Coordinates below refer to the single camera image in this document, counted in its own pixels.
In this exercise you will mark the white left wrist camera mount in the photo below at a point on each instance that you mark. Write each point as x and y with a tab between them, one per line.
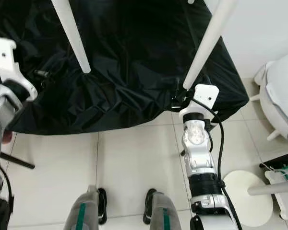
7	60

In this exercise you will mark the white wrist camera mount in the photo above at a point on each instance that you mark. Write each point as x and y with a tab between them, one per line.
7	60
201	100

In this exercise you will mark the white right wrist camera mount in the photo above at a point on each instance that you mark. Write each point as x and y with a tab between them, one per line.
201	100

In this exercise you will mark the white plastic floor object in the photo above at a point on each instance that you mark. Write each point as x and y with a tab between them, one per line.
281	96

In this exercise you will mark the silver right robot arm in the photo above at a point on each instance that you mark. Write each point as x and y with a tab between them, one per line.
199	153

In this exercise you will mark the white round floor stand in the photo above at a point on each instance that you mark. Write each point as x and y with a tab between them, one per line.
247	201

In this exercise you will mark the white plastic table leg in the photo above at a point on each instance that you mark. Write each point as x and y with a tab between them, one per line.
190	1
73	36
209	43

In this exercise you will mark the grey left robot foot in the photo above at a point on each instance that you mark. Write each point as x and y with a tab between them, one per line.
90	211

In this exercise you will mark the green white plastic package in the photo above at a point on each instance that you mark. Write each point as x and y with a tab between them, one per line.
283	182

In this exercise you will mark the black table cloth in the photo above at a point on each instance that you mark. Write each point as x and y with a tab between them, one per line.
125	72

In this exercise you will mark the black metal table leg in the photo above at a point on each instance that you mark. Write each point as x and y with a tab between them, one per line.
19	161

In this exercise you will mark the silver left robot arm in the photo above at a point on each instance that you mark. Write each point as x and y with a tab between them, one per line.
2	115

